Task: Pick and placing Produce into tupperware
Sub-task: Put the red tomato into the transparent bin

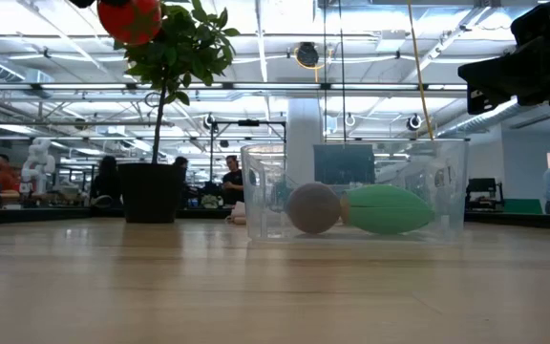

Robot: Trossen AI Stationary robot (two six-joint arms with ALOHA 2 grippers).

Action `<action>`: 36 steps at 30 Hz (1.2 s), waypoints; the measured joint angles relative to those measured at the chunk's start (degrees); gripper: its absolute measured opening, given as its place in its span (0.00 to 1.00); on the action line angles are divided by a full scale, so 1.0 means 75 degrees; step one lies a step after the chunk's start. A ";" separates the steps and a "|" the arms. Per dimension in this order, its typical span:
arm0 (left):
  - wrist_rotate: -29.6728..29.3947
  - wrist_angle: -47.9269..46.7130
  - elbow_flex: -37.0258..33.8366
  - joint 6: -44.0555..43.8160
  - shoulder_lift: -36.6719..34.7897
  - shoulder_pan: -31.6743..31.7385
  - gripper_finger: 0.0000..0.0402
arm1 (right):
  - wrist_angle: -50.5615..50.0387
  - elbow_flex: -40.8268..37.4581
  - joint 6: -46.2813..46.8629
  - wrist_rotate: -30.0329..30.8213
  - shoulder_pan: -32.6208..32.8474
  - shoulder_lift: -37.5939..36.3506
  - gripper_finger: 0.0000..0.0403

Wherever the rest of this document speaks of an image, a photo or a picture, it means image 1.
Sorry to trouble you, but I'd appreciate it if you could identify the red toy tomato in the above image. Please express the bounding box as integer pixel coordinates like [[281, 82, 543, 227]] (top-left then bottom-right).
[[96, 0, 163, 47]]

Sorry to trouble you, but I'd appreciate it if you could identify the brown toy kiwi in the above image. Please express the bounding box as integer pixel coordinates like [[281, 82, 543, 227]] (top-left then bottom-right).
[[286, 182, 342, 235]]

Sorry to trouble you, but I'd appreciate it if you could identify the clear plastic tupperware container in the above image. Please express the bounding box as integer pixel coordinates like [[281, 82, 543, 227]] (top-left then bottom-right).
[[240, 139, 471, 242]]

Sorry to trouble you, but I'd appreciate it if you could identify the green leafy plant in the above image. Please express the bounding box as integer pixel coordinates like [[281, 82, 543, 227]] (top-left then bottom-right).
[[112, 0, 242, 166]]

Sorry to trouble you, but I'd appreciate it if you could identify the black robot workstation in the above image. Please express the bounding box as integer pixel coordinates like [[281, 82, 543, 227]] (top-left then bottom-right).
[[464, 177, 506, 212]]

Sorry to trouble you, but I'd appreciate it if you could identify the green panel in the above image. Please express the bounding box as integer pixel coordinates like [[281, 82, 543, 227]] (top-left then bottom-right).
[[502, 198, 544, 215]]

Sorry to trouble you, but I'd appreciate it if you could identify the black monitor screen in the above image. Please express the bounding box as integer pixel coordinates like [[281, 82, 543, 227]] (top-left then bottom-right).
[[312, 142, 376, 186]]

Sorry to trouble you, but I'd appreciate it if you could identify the black rig stand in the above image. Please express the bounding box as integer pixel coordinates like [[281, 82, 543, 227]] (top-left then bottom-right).
[[209, 118, 287, 183]]

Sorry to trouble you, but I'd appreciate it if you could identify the black plant pot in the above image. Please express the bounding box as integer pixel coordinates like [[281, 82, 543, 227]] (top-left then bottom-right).
[[117, 161, 183, 225]]

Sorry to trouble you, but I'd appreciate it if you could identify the beige folded cloth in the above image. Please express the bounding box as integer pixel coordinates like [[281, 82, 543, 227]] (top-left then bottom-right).
[[225, 200, 247, 226]]

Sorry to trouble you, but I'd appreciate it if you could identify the yellow cable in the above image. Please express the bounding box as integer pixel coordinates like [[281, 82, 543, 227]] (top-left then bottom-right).
[[406, 0, 434, 140]]

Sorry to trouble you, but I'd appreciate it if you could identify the black hanging cable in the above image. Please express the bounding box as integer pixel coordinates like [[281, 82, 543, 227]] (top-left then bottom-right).
[[322, 0, 328, 142]]

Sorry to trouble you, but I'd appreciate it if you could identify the black hanging cable reel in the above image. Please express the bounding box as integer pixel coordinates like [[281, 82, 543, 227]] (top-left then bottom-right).
[[295, 41, 321, 69]]

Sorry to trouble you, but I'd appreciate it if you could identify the black metal table frame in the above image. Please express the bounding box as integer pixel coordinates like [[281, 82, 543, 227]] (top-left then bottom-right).
[[0, 205, 550, 231]]

